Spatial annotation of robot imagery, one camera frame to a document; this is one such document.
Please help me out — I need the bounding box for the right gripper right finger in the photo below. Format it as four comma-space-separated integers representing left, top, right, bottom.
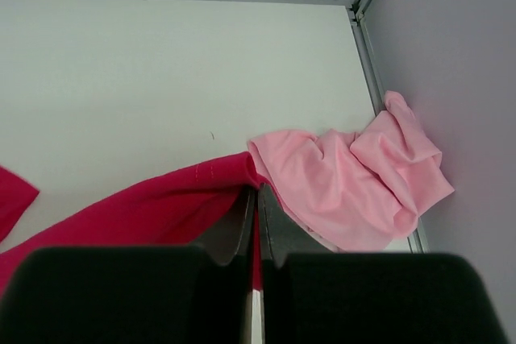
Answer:
257, 184, 508, 343

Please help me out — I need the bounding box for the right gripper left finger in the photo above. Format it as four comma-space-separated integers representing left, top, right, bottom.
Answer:
1, 188, 256, 343

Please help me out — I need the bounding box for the red t shirt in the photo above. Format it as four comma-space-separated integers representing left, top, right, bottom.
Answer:
1, 151, 266, 290

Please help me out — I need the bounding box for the pink t shirt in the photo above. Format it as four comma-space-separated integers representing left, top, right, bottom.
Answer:
248, 91, 454, 252

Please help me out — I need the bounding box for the right aluminium frame post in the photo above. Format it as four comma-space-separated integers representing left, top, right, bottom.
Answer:
348, 0, 429, 255

